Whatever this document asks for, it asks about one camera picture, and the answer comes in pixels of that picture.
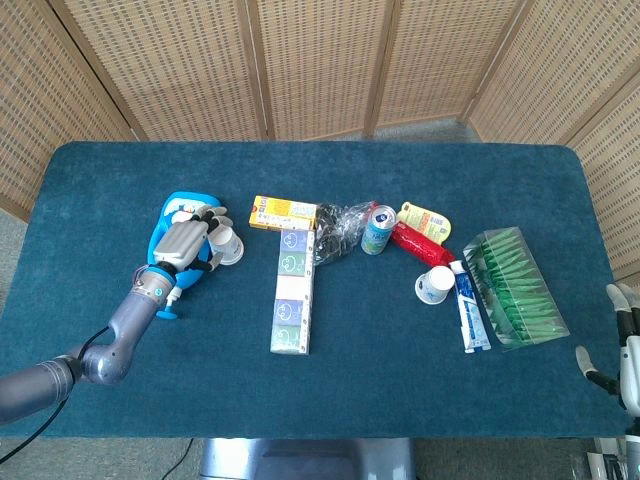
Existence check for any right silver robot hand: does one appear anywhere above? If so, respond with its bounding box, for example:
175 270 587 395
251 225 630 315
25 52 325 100
574 282 640 414

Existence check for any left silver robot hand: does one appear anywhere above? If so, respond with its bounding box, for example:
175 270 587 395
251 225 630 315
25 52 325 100
152 204 235 275

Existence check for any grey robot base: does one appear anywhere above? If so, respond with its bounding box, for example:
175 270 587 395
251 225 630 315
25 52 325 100
199 437 416 480

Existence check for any blue pump bottle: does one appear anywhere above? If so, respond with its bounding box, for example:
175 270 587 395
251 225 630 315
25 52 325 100
147 191 224 321

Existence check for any yellow cardboard box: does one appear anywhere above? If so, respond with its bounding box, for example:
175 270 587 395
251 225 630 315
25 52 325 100
248 194 320 232

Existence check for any white floor object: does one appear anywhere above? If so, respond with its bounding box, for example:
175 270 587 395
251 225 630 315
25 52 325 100
585 449 624 480

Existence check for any long tissue pack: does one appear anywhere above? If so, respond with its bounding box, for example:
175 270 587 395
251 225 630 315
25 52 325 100
269 228 317 357

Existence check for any clear box of green sachets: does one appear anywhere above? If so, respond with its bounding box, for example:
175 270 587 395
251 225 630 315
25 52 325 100
462 226 571 354

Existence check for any clear bag of black pieces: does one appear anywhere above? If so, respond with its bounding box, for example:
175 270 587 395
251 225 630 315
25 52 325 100
313 200 377 266

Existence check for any white blue toothpaste tube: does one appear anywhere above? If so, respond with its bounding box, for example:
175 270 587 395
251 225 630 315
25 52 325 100
448 259 494 355

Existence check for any light blue drink can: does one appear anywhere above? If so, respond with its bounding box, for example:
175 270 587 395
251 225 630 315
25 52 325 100
360 203 398 256

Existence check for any blue table cloth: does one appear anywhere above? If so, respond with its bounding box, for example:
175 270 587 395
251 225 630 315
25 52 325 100
0 140 631 441

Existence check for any bamboo folding screen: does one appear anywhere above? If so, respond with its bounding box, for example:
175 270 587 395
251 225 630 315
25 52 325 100
0 0 640 281

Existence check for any red foil packet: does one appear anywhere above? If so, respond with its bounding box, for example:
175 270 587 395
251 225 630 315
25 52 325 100
389 222 451 275

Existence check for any yellow green packet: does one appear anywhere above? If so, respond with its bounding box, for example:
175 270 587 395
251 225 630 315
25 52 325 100
395 201 454 246

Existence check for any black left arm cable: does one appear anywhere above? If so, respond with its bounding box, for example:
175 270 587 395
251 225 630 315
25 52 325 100
0 324 114 464

